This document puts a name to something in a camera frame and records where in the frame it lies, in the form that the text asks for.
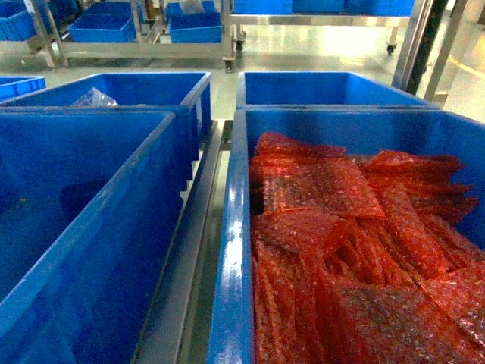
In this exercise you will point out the empty blue bin rear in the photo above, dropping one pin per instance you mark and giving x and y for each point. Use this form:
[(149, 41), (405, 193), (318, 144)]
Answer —
[(301, 89)]

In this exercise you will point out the empty blue bin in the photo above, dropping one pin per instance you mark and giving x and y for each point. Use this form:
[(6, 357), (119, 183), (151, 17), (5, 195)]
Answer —
[(89, 203), (301, 89)]

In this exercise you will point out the blue bin with plastic bag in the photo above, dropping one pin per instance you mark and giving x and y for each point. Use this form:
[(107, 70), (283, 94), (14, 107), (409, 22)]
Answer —
[(186, 93)]

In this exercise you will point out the blue bin with bubble wrap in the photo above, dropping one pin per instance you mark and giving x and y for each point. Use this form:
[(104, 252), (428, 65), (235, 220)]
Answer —
[(359, 132)]

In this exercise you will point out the empty blue bin front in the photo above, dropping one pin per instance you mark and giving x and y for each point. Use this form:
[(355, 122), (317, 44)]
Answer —
[(89, 203)]

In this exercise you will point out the steel shelf rack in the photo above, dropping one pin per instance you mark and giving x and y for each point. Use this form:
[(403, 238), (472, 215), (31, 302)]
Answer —
[(178, 324)]

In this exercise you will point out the red bubble wrap bags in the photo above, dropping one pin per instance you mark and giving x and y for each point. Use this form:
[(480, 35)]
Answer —
[(358, 258)]

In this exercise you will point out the clear plastic bag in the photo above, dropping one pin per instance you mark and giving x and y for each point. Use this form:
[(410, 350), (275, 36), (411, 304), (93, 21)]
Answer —
[(95, 98)]

